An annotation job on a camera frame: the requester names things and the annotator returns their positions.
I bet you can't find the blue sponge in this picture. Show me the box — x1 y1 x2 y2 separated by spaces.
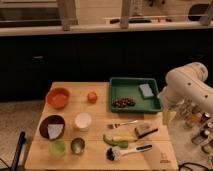
139 84 154 99

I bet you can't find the dark brown bowl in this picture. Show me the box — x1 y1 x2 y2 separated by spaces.
39 115 65 140

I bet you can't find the green plastic tray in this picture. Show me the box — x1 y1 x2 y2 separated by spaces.
108 77 163 114

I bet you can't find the wooden scrub brush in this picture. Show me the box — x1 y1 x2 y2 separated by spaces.
135 123 158 139

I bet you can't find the red apple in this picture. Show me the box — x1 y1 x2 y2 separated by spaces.
87 92 98 103

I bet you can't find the spice bottle rack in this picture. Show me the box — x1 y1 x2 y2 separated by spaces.
182 103 213 150

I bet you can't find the white paper cup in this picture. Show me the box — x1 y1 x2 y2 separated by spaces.
74 113 92 131

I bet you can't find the orange bowl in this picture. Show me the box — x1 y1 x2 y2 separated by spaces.
45 87 70 109

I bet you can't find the silver fork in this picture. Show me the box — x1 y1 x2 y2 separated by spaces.
107 120 138 129

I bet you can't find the yellow banana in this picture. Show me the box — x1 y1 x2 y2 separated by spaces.
112 136 137 142

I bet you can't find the green plastic cup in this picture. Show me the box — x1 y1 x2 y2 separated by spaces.
50 139 66 157

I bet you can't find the black stand left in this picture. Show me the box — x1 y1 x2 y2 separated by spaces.
10 131 26 171

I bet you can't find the bunch of red grapes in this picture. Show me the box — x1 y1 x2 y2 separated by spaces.
114 97 135 108

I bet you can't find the small metal cup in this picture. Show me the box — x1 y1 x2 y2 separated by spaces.
71 137 85 155

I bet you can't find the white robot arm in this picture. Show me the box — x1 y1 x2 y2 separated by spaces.
158 62 213 125

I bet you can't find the grey cloth in bowl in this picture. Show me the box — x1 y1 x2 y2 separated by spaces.
47 124 64 139

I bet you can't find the green pepper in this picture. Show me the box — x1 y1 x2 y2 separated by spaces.
103 134 129 148

